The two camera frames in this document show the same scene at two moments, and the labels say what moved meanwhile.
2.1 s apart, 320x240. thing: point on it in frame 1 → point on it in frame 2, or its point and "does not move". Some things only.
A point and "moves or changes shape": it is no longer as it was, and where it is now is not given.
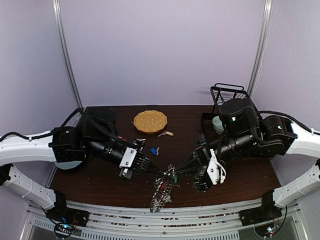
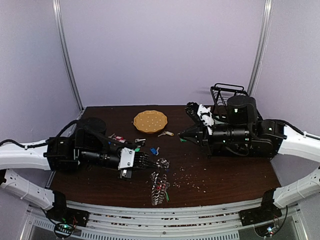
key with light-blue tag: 154,151 does not move
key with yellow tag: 167,133 does not move
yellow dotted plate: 150,121 does not move
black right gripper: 200,155 → 203,135
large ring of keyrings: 163,186 moves or changes shape
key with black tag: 138,142 does not move
